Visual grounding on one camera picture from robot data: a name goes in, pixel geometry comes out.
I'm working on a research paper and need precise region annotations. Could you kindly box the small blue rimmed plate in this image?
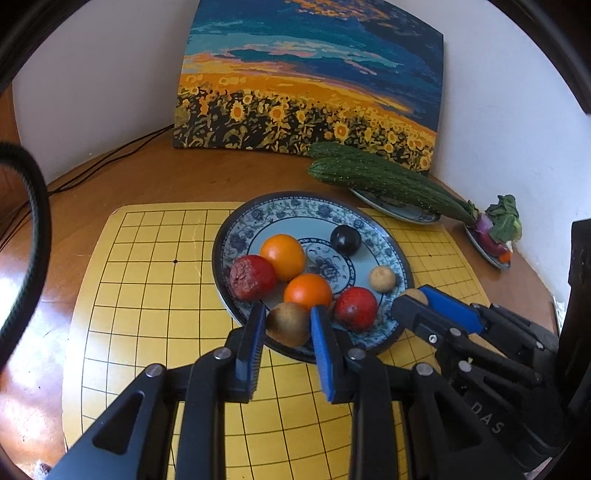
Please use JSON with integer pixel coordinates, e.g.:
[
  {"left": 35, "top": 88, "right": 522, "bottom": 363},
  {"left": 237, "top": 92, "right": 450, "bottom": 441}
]
[
  {"left": 464, "top": 224, "right": 512, "bottom": 270},
  {"left": 348, "top": 187, "right": 441, "bottom": 224}
]

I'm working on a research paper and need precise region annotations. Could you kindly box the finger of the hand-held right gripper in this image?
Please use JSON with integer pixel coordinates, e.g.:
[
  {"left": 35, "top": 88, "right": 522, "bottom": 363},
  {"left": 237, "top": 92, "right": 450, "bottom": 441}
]
[
  {"left": 392, "top": 295, "right": 546, "bottom": 389},
  {"left": 421, "top": 285, "right": 561, "bottom": 352}
]

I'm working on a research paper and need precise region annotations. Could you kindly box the green cucumber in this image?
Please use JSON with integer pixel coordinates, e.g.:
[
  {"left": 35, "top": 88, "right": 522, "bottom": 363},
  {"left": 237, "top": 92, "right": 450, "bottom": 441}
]
[
  {"left": 308, "top": 158, "right": 479, "bottom": 227},
  {"left": 308, "top": 141, "right": 462, "bottom": 204}
]

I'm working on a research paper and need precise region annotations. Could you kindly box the tan longan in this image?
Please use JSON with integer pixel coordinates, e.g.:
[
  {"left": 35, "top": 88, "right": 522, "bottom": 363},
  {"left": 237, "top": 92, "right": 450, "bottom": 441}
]
[
  {"left": 401, "top": 288, "right": 430, "bottom": 308},
  {"left": 369, "top": 266, "right": 397, "bottom": 293}
]

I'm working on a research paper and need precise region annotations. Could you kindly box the dark purple plum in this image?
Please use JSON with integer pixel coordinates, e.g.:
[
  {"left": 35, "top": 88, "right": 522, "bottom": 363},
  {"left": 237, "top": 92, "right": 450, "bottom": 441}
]
[{"left": 330, "top": 224, "right": 362, "bottom": 256}]

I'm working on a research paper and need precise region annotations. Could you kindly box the brown kiwi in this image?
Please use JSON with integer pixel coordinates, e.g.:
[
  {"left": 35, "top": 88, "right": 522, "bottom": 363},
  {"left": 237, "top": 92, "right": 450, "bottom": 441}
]
[{"left": 267, "top": 302, "right": 311, "bottom": 347}]

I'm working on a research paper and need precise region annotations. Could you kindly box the wrinkled red plum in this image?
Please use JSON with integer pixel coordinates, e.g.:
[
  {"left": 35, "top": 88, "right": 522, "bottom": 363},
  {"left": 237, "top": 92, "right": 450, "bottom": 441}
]
[{"left": 229, "top": 255, "right": 278, "bottom": 302}]

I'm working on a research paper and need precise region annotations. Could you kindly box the red apple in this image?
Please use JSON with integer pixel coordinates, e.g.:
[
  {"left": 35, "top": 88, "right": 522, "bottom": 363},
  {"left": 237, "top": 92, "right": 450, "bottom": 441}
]
[{"left": 333, "top": 286, "right": 378, "bottom": 330}]

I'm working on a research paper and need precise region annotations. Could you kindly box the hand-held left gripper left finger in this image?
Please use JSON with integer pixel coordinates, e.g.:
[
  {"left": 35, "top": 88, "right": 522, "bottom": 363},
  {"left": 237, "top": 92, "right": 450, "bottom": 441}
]
[{"left": 46, "top": 304, "right": 269, "bottom": 480}]

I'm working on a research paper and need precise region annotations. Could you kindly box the purple onion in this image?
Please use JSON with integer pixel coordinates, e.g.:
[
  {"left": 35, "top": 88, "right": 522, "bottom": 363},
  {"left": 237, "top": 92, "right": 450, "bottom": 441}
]
[{"left": 475, "top": 213, "right": 509, "bottom": 256}]

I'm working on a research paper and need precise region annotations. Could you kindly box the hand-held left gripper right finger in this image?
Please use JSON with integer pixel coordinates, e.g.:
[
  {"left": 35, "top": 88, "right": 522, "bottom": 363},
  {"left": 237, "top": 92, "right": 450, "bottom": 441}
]
[{"left": 309, "top": 305, "right": 525, "bottom": 480}]

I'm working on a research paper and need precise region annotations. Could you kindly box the small orange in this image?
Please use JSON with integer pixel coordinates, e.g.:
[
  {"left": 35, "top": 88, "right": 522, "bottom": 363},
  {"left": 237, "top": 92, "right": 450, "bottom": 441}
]
[
  {"left": 283, "top": 273, "right": 333, "bottom": 312},
  {"left": 261, "top": 234, "right": 306, "bottom": 282}
]

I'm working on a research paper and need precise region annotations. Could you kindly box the green leafy vegetable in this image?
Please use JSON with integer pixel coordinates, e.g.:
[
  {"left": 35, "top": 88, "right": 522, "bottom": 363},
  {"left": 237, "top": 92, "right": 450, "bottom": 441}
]
[{"left": 484, "top": 195, "right": 523, "bottom": 243}]

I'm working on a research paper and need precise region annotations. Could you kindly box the large blue floral plate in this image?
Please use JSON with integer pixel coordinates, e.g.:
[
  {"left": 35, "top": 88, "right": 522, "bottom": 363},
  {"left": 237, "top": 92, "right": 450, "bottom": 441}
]
[{"left": 212, "top": 191, "right": 415, "bottom": 363}]

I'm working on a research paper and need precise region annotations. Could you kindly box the yellow grid board mat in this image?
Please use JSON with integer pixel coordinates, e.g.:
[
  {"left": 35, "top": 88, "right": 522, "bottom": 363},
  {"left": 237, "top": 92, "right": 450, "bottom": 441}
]
[{"left": 62, "top": 203, "right": 492, "bottom": 480}]

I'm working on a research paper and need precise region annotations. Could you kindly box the sunflower field painting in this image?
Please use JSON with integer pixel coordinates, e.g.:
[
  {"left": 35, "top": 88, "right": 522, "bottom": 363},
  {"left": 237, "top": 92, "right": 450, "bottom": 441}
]
[{"left": 173, "top": 0, "right": 445, "bottom": 176}]

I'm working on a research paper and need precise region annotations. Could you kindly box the black ribbed cable loop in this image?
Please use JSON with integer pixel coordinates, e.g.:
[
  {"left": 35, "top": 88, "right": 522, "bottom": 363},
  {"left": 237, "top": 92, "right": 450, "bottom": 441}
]
[{"left": 0, "top": 142, "right": 51, "bottom": 370}]

